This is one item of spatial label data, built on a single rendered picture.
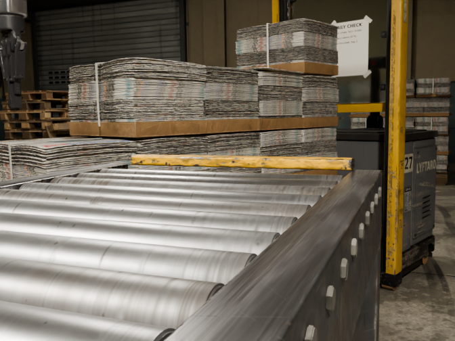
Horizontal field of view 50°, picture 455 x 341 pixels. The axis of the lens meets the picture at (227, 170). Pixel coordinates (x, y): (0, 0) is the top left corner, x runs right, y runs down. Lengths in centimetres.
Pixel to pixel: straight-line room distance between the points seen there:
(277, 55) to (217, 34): 653
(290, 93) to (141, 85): 76
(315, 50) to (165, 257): 189
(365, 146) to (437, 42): 550
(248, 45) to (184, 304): 206
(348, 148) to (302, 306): 252
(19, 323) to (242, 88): 157
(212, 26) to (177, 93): 725
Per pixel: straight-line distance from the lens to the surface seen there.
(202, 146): 162
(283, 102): 197
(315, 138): 219
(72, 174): 89
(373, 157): 271
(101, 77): 158
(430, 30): 814
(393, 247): 257
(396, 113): 248
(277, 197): 59
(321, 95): 221
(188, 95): 156
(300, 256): 34
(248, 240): 40
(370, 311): 87
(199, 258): 35
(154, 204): 58
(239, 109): 175
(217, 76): 168
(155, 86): 148
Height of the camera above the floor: 90
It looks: 7 degrees down
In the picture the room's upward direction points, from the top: 1 degrees counter-clockwise
